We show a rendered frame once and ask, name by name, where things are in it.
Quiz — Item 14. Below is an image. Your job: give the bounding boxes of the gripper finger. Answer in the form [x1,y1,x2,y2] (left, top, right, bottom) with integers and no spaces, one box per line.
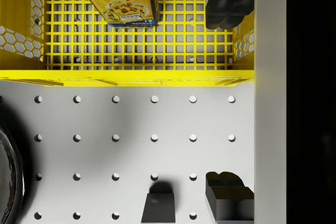
[205,171,255,222]
[205,0,255,30]

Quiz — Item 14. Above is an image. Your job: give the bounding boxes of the grey cube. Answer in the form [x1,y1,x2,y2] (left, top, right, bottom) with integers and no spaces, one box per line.
[141,192,176,224]

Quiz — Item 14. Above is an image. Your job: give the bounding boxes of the yellow basket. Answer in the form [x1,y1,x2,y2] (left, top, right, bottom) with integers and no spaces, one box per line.
[0,0,255,88]

